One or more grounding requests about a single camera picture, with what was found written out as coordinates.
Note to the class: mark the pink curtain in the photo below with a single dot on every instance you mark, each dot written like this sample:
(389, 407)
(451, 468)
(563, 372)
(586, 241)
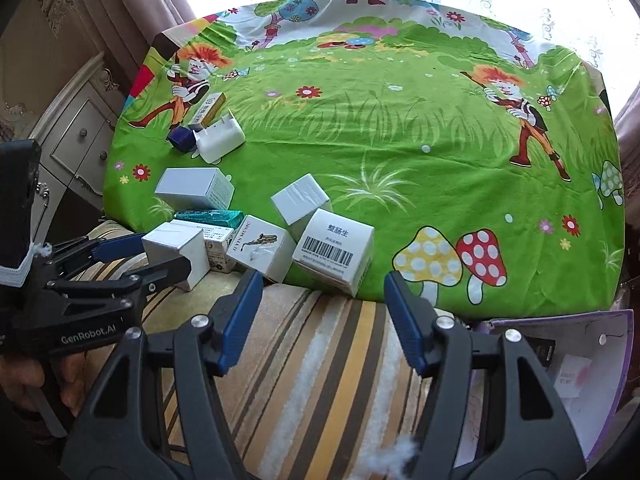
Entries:
(630, 125)
(130, 0)

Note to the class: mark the person's left hand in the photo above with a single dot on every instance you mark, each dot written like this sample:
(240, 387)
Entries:
(75, 370)

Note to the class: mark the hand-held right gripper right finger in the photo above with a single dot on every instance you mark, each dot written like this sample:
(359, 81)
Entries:
(407, 325)

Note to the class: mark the white open-flap box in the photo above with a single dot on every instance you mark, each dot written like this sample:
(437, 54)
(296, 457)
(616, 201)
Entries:
(220, 140)

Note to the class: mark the white carved dresser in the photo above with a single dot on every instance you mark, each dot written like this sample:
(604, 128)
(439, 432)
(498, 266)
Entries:
(85, 130)

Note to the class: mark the small blue box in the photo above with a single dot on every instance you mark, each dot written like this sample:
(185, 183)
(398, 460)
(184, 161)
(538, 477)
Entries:
(180, 139)

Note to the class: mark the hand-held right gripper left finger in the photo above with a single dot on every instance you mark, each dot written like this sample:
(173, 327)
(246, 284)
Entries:
(242, 320)

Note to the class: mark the white saxophone-print box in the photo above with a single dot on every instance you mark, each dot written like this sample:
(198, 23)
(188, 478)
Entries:
(260, 252)

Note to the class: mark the white barcode box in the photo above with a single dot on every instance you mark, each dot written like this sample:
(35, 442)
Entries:
(332, 255)

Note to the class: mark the teal box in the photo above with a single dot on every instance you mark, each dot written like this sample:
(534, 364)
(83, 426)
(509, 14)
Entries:
(207, 216)

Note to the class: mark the striped plush cushion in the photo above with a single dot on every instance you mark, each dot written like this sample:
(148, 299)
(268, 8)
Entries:
(310, 360)

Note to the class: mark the purple cardboard storage box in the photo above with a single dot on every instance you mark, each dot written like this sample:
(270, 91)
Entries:
(605, 410)

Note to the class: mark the black box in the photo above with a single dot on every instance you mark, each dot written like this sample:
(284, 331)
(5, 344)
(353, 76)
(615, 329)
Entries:
(542, 350)

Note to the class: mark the narrow beige white box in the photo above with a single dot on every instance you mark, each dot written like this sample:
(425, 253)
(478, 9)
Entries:
(210, 106)

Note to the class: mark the green cartoon printed bed sheet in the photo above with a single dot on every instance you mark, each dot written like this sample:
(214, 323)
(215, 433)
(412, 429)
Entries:
(400, 135)

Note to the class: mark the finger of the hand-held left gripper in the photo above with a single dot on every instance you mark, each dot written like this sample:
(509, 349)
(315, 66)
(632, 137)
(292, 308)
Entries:
(120, 246)
(150, 280)

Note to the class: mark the white cotton tuft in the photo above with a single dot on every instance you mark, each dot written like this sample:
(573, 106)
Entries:
(400, 457)

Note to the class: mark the white box with dark print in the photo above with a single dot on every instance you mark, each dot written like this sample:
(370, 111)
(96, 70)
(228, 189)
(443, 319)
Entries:
(220, 247)

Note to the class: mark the plain white box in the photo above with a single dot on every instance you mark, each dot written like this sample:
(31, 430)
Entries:
(192, 187)
(172, 247)
(300, 202)

